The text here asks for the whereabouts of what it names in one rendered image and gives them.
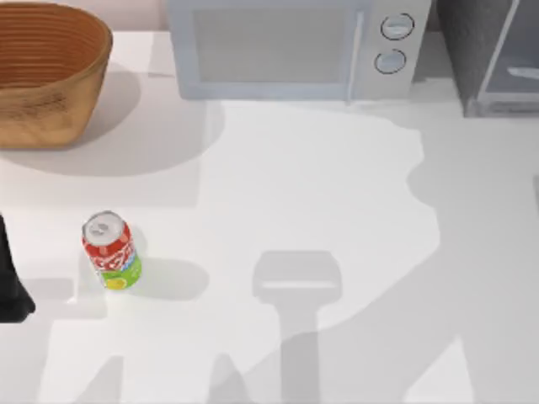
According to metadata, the pale microwave oven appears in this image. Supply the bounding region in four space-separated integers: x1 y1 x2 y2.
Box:
163 0 433 103

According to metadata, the red and green can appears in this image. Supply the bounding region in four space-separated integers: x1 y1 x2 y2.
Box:
81 210 143 292

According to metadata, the microwave knob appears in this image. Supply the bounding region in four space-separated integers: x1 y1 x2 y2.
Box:
373 47 408 76
380 12 415 41

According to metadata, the brown woven basket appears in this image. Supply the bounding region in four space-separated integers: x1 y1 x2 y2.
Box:
0 2 115 152

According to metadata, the microwave door handle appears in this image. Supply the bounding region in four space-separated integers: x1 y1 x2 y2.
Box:
347 10 365 106

